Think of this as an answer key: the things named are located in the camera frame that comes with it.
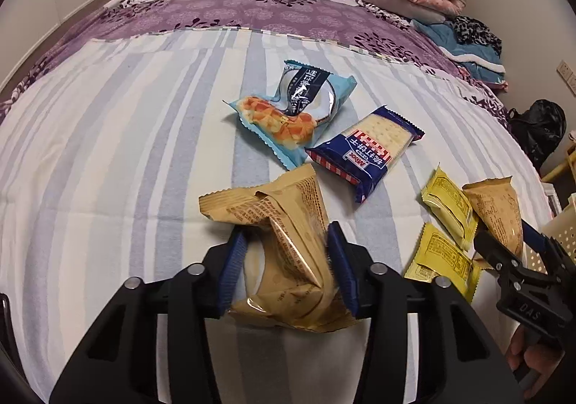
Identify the light blue snack packet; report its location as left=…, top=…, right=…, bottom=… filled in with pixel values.
left=229, top=60, right=356, bottom=170

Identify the striped white blue bedsheet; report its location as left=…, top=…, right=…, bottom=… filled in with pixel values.
left=1, top=30, right=552, bottom=398

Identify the small tan snack packet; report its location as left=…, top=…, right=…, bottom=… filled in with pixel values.
left=462, top=176, right=524, bottom=259

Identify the navy cracker packet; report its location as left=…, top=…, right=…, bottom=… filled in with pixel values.
left=306, top=106, right=425, bottom=203

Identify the cream perforated plastic basket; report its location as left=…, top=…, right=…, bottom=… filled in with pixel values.
left=523, top=194, right=576, bottom=274

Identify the beige wall socket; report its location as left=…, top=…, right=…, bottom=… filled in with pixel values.
left=557, top=60, right=576, bottom=95

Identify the black plastic bag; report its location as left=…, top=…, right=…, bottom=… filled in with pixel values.
left=507, top=99, right=567, bottom=171

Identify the teal white folded clothing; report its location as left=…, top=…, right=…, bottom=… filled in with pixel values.
left=410, top=20, right=506, bottom=85

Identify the purple floral bedspread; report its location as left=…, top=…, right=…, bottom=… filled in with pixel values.
left=1, top=0, right=508, bottom=123

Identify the right hand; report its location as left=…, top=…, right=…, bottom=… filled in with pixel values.
left=505, top=326, right=575, bottom=403

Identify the black white patterned garment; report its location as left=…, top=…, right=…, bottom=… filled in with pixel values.
left=448, top=15, right=503, bottom=55

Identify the large tan snack bag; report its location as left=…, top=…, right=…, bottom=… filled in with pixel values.
left=199, top=164, right=355, bottom=333

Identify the yellow snack packet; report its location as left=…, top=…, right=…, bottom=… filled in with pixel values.
left=403, top=223, right=481, bottom=304
left=421, top=166, right=478, bottom=252

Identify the yellow wooden shelf rack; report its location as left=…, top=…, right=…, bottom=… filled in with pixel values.
left=541, top=130, right=576, bottom=183

